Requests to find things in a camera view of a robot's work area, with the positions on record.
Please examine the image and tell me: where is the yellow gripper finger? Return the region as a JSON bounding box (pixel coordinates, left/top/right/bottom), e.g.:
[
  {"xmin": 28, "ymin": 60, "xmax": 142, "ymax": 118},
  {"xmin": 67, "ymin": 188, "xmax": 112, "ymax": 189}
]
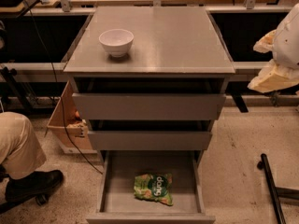
[
  {"xmin": 253, "ymin": 30, "xmax": 276, "ymax": 53},
  {"xmin": 248, "ymin": 60, "xmax": 299, "ymax": 93}
]

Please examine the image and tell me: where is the green rice chip bag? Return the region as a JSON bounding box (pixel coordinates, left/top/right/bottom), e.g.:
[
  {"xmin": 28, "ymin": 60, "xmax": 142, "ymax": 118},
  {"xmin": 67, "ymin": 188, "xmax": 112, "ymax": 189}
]
[{"xmin": 134, "ymin": 174, "xmax": 173, "ymax": 206}]

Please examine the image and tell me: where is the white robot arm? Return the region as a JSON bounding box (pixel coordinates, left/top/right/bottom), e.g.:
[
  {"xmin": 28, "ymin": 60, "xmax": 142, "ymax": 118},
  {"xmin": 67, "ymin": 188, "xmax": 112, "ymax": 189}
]
[{"xmin": 248, "ymin": 4, "xmax": 299, "ymax": 93}]

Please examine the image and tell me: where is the grey drawer cabinet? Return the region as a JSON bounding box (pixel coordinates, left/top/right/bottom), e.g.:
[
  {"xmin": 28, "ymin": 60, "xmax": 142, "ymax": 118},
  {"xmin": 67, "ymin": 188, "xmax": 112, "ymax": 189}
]
[{"xmin": 63, "ymin": 5, "xmax": 236, "ymax": 173}]

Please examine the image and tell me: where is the grey middle drawer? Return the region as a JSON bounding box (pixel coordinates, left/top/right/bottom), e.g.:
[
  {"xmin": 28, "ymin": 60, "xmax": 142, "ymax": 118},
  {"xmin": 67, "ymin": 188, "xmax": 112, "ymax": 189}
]
[{"xmin": 88, "ymin": 131, "xmax": 212, "ymax": 150}]

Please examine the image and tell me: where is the grey top drawer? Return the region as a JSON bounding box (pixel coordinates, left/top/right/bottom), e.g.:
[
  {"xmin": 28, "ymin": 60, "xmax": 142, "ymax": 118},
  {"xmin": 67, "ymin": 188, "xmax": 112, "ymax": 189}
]
[{"xmin": 72, "ymin": 93, "xmax": 225, "ymax": 120}]

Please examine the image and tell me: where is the grey open bottom drawer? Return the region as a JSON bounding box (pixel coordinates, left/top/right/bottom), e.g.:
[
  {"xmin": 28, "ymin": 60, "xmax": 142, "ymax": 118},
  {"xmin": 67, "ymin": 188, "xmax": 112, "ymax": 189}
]
[{"xmin": 87, "ymin": 151, "xmax": 215, "ymax": 224}]

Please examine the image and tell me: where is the black metal stand leg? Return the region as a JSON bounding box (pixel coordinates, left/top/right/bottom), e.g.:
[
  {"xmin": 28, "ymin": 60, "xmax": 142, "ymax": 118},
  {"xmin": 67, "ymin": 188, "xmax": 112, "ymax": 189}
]
[{"xmin": 257, "ymin": 153, "xmax": 299, "ymax": 224}]

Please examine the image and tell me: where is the white ceramic bowl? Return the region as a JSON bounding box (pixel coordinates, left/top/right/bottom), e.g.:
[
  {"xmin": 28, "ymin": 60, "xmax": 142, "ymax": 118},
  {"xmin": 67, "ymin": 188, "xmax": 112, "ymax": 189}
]
[{"xmin": 99, "ymin": 29, "xmax": 135, "ymax": 57}]

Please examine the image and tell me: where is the cardboard box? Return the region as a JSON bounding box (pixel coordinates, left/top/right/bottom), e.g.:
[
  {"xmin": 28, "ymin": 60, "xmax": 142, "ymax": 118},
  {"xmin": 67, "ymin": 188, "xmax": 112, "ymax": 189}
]
[{"xmin": 47, "ymin": 82, "xmax": 94, "ymax": 154}]

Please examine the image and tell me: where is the black shoe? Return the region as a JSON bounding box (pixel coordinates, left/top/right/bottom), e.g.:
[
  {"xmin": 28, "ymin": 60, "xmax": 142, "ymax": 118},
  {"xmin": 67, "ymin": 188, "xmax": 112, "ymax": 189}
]
[{"xmin": 5, "ymin": 170, "xmax": 64, "ymax": 203}]

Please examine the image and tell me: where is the black chair base caster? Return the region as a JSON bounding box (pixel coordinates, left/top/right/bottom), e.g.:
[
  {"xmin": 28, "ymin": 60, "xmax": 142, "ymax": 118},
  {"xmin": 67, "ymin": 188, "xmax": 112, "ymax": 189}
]
[{"xmin": 0, "ymin": 194, "xmax": 49, "ymax": 214}]

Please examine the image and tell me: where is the khaki trouser leg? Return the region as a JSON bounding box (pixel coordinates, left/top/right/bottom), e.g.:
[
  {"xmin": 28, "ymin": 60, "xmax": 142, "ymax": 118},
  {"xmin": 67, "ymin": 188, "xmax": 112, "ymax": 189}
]
[{"xmin": 0, "ymin": 112, "xmax": 46, "ymax": 180}]

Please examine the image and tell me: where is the black cable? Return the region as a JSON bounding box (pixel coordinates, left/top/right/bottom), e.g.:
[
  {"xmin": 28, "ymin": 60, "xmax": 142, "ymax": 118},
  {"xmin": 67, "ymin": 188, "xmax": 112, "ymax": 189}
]
[{"xmin": 13, "ymin": 0, "xmax": 104, "ymax": 175}]

